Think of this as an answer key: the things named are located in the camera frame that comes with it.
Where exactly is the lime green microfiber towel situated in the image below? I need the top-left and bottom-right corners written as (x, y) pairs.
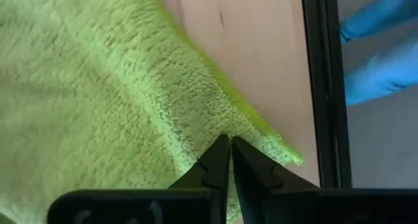
top-left (0, 0), bottom-right (304, 224)

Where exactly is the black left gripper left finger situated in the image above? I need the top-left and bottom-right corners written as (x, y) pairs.
top-left (47, 134), bottom-right (231, 224)

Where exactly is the black aluminium table frame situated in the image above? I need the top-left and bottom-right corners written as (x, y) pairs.
top-left (300, 0), bottom-right (353, 189)

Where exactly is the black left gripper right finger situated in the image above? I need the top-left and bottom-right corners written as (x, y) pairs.
top-left (231, 136), bottom-right (418, 224)

